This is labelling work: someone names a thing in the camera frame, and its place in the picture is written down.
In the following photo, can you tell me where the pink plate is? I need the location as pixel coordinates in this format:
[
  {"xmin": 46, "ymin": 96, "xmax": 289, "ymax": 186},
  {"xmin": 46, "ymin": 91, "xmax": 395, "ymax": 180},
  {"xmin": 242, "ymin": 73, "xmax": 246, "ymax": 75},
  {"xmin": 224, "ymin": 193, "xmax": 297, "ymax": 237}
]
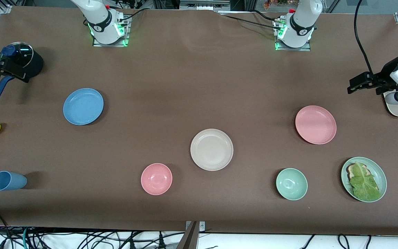
[{"xmin": 295, "ymin": 105, "xmax": 337, "ymax": 145}]

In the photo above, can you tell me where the dark grey pole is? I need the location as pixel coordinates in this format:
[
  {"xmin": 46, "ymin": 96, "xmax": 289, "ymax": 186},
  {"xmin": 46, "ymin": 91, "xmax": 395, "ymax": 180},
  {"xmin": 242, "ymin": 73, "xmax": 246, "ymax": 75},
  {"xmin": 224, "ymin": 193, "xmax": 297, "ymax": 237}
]
[{"xmin": 177, "ymin": 221, "xmax": 199, "ymax": 249}]

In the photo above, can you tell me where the blue plate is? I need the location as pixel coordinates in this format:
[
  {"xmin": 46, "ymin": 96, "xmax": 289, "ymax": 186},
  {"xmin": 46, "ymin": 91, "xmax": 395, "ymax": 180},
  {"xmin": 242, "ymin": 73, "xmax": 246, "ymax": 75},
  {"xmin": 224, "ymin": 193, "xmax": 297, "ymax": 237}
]
[{"xmin": 63, "ymin": 88, "xmax": 104, "ymax": 126}]

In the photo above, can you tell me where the grey power strip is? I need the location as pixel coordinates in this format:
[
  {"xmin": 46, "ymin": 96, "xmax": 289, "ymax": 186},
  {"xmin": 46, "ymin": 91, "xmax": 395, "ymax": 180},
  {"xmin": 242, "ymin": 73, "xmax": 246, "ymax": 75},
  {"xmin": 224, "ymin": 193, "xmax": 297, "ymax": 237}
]
[{"xmin": 179, "ymin": 0, "xmax": 231, "ymax": 11}]

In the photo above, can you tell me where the dark blue saucepan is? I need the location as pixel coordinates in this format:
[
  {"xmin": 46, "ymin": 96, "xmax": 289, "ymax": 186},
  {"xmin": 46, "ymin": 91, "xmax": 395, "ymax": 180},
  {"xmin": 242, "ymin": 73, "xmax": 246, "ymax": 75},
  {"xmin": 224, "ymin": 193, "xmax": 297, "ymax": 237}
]
[{"xmin": 0, "ymin": 42, "xmax": 44, "ymax": 102}]

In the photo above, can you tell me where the orange toy food item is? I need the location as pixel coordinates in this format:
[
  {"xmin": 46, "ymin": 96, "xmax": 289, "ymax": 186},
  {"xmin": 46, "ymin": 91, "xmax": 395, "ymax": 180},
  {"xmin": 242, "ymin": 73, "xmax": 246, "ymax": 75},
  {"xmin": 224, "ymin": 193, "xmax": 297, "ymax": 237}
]
[{"xmin": 263, "ymin": 0, "xmax": 289, "ymax": 9}]

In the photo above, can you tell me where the pink bowl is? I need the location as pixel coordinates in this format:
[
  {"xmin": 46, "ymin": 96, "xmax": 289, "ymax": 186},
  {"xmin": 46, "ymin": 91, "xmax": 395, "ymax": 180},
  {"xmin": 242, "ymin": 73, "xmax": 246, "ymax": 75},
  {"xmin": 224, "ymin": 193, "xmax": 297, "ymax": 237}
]
[{"xmin": 141, "ymin": 163, "xmax": 173, "ymax": 196}]

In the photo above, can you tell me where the green lettuce leaf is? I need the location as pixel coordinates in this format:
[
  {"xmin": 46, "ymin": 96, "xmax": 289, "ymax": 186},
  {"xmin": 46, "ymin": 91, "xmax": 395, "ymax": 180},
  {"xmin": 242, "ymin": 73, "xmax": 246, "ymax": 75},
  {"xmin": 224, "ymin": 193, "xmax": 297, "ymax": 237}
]
[{"xmin": 349, "ymin": 161, "xmax": 381, "ymax": 202}]

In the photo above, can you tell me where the glass lid with blue knob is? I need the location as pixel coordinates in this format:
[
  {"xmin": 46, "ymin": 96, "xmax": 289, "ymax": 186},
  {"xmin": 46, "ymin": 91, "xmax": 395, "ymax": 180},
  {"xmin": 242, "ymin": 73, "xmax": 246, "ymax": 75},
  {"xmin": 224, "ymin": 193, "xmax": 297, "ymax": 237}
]
[{"xmin": 0, "ymin": 42, "xmax": 34, "ymax": 71}]

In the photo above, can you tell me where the beige plate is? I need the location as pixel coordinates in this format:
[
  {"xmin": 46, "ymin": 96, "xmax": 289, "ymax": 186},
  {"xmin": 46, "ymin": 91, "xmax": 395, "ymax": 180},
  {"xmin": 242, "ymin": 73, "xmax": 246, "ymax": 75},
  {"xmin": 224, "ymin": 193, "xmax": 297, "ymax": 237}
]
[{"xmin": 190, "ymin": 129, "xmax": 234, "ymax": 172}]

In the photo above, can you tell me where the green bowl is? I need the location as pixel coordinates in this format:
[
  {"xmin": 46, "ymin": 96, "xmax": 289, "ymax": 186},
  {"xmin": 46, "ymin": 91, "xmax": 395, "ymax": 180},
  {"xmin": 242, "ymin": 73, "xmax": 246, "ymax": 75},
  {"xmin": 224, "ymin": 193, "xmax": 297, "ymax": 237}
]
[{"xmin": 276, "ymin": 168, "xmax": 308, "ymax": 201}]

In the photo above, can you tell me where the toasted bread slice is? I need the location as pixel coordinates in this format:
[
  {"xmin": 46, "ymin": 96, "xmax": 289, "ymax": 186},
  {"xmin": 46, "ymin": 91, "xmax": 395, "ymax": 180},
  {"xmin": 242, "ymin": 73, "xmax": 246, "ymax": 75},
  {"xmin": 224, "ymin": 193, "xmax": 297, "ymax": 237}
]
[{"xmin": 346, "ymin": 163, "xmax": 370, "ymax": 180}]

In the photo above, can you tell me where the brown table cloth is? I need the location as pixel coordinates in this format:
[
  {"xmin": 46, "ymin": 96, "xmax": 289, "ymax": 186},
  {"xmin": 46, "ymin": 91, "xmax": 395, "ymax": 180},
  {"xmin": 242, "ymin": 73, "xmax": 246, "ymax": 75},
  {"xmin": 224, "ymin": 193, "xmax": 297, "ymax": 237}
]
[{"xmin": 0, "ymin": 6, "xmax": 398, "ymax": 236}]

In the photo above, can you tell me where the blue cup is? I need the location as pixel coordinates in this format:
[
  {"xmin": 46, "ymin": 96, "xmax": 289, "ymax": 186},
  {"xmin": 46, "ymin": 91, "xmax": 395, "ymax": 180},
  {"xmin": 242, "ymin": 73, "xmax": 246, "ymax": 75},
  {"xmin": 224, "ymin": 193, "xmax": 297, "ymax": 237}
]
[{"xmin": 0, "ymin": 171, "xmax": 28, "ymax": 191}]

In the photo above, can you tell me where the green plate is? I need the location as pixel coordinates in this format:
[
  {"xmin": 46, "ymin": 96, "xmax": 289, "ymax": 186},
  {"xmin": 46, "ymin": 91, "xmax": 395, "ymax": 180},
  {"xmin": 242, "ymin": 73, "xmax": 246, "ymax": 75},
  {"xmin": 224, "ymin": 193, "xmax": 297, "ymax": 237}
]
[{"xmin": 341, "ymin": 157, "xmax": 388, "ymax": 203}]

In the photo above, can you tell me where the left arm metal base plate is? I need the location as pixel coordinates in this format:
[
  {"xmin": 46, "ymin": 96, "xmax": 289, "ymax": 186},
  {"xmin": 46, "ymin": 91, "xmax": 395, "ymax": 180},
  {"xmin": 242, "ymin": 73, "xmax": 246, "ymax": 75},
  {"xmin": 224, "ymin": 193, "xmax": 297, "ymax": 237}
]
[{"xmin": 274, "ymin": 19, "xmax": 312, "ymax": 52}]

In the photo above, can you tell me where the grey metal clamp bracket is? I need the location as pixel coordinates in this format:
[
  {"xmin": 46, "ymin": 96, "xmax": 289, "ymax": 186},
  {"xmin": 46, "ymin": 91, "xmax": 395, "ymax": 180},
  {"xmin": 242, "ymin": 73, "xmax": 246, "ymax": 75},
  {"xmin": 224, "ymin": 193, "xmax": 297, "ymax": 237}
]
[{"xmin": 185, "ymin": 221, "xmax": 206, "ymax": 232}]

